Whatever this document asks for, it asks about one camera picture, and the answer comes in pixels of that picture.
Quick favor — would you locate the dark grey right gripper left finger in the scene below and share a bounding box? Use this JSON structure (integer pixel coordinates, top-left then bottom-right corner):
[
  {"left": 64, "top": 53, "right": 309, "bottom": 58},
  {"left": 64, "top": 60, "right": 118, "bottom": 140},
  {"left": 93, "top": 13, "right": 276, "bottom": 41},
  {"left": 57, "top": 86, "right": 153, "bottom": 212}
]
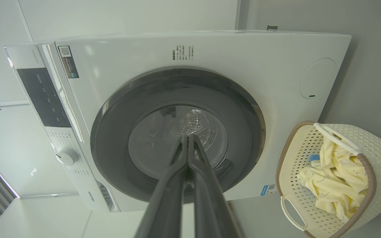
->
[{"left": 134, "top": 135, "right": 190, "bottom": 238}]

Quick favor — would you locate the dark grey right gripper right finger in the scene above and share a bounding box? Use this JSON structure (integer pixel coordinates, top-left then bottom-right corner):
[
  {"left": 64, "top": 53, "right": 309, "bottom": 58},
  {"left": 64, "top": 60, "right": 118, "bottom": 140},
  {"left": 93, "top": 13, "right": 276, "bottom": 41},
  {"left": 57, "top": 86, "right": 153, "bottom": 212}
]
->
[{"left": 189, "top": 134, "right": 246, "bottom": 238}]

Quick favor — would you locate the washing machine door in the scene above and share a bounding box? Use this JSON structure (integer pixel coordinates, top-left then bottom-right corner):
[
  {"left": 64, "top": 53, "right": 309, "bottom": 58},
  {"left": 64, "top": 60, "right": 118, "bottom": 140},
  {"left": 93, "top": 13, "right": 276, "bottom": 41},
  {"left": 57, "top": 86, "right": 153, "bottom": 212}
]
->
[{"left": 90, "top": 66, "right": 266, "bottom": 204}]

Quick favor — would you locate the pale cream baby garment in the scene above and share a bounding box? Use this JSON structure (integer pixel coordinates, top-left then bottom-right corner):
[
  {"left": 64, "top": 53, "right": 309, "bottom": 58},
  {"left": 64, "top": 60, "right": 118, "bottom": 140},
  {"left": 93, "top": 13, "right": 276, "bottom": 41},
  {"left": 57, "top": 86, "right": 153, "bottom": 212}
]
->
[{"left": 298, "top": 162, "right": 369, "bottom": 222}]

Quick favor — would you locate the stainless steel washing machine drum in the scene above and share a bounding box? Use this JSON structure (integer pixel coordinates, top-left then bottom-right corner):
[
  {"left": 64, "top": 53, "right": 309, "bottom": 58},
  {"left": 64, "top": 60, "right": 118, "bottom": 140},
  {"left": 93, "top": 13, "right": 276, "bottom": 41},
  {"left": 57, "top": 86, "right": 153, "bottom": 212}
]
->
[{"left": 171, "top": 109, "right": 227, "bottom": 162}]

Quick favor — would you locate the white washing machine dial knob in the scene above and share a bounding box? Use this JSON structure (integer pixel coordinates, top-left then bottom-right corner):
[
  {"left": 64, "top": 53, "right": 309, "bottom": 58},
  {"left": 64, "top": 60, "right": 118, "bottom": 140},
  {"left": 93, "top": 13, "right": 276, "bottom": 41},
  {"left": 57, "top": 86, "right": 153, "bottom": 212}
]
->
[{"left": 57, "top": 148, "right": 79, "bottom": 166}]

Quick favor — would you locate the white front-load washing machine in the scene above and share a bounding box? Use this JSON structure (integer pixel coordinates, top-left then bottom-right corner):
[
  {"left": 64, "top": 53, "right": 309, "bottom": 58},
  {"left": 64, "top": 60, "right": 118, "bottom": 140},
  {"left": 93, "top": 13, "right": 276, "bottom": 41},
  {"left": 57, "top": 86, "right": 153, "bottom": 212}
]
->
[{"left": 4, "top": 30, "right": 352, "bottom": 213}]

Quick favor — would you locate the blue energy label sticker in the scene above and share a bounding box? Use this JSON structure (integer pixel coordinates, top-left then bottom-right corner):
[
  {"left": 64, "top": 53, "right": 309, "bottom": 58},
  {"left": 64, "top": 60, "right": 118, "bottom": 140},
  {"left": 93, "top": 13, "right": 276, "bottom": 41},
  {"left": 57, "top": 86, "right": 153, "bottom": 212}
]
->
[{"left": 261, "top": 184, "right": 278, "bottom": 196}]

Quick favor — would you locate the cream perforated laundry basket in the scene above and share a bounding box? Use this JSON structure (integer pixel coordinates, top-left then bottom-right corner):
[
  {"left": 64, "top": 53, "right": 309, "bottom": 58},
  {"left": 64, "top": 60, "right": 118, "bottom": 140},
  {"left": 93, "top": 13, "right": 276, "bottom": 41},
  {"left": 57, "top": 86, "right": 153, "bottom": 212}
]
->
[{"left": 275, "top": 121, "right": 381, "bottom": 238}]

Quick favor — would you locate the round filter access cover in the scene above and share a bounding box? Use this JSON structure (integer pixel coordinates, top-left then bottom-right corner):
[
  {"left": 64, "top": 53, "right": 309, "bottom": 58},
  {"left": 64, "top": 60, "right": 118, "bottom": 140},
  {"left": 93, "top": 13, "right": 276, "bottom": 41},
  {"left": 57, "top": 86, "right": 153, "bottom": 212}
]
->
[{"left": 300, "top": 58, "right": 337, "bottom": 99}]

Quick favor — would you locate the QR code info sticker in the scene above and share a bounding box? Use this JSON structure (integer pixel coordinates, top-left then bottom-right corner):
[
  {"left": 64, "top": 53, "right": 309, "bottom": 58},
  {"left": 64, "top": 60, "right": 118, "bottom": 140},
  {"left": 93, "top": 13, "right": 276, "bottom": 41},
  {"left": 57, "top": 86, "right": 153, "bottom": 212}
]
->
[{"left": 58, "top": 46, "right": 79, "bottom": 79}]

